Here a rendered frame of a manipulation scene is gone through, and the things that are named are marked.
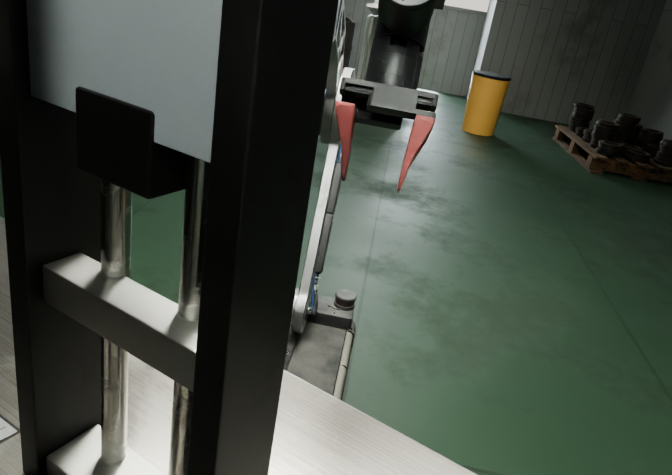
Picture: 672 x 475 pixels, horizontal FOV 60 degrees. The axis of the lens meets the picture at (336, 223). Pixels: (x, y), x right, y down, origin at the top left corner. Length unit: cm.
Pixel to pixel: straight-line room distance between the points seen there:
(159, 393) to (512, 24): 740
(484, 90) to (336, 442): 568
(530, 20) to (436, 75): 151
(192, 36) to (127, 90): 5
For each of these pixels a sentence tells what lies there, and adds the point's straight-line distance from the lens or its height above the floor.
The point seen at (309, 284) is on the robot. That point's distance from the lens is 166.
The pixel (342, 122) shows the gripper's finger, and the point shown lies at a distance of 60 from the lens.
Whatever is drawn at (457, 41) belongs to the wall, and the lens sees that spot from 845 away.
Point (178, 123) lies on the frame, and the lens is 25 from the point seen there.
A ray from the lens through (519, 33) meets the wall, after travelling 776.
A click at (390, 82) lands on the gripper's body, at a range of 61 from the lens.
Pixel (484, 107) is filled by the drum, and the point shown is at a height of 29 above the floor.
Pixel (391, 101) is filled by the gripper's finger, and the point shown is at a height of 113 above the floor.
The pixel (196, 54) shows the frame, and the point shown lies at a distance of 24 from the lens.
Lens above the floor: 123
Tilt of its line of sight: 23 degrees down
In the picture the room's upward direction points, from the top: 10 degrees clockwise
